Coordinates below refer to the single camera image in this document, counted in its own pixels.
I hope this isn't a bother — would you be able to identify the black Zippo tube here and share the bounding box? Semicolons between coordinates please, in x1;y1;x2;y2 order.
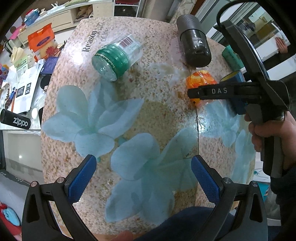
1;109;31;130

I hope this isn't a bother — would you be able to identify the black cylindrical bottle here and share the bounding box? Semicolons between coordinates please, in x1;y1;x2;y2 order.
177;14;212;68

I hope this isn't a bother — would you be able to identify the clear jar green lid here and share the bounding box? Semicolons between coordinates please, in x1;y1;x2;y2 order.
91;34;143;82

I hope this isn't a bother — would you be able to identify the teal printed box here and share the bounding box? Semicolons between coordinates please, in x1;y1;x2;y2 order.
222;45;244;71

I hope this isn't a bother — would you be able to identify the white metal shelf rack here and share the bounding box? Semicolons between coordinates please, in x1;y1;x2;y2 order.
114;0;142;17

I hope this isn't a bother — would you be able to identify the bystander hand on door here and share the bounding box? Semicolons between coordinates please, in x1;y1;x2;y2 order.
275;37;288;54

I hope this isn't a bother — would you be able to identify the orange plastic bag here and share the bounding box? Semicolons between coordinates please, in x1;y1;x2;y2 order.
28;23;55;52

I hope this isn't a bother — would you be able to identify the cream low cabinet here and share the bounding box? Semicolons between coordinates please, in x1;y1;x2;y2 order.
18;1;115;45

